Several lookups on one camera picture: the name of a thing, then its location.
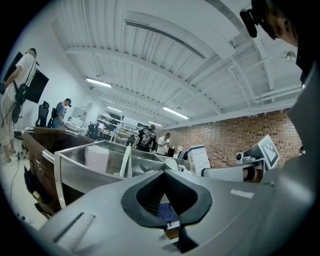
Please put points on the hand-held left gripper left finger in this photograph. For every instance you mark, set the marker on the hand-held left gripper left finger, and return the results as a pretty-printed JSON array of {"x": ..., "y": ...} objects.
[{"x": 100, "y": 225}]

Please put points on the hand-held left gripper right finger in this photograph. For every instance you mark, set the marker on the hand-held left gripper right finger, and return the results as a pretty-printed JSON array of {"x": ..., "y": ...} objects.
[{"x": 225, "y": 207}]

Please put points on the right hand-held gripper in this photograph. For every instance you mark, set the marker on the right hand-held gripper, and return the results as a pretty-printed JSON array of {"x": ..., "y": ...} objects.
[{"x": 267, "y": 155}]

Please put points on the small white carton box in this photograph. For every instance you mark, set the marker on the small white carton box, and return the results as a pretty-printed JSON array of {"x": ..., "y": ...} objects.
[{"x": 197, "y": 160}]

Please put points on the small dark blue pouch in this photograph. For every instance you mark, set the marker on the small dark blue pouch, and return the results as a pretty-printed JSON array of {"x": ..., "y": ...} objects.
[{"x": 167, "y": 213}]

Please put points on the steel service cart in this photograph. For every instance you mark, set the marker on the steel service cart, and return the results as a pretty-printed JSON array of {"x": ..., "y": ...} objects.
[{"x": 75, "y": 170}]

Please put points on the white mug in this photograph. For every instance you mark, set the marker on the white mug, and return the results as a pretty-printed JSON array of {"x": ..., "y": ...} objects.
[{"x": 96, "y": 160}]

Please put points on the long ceiling light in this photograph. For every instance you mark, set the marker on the long ceiling light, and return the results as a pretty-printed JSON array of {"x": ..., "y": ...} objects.
[
  {"x": 155, "y": 123},
  {"x": 98, "y": 82},
  {"x": 175, "y": 112},
  {"x": 114, "y": 109}
]

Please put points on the white storage shelving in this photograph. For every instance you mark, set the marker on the white storage shelving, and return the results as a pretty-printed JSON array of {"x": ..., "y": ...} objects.
[{"x": 117, "y": 127}]

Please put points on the white desk black legs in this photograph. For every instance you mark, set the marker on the white desk black legs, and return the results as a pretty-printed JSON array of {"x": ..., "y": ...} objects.
[{"x": 73, "y": 127}]

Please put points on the black office chair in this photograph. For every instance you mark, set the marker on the black office chair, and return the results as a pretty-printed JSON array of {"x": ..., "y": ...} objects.
[{"x": 42, "y": 115}]

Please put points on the round ceiling spotlight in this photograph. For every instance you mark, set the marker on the round ceiling spotlight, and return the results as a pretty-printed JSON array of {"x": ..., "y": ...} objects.
[{"x": 290, "y": 56}]

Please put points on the person's head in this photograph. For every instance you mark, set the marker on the person's head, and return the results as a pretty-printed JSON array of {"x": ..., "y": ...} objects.
[{"x": 282, "y": 22}]

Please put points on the white ceiling air duct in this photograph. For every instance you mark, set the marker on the white ceiling air duct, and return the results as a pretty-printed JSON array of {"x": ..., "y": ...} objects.
[{"x": 180, "y": 32}]

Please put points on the black wall monitor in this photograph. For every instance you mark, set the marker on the black wall monitor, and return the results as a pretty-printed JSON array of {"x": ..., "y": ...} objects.
[{"x": 37, "y": 87}]

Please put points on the black head camera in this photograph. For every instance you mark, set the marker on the black head camera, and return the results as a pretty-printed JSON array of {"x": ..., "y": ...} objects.
[{"x": 250, "y": 21}]

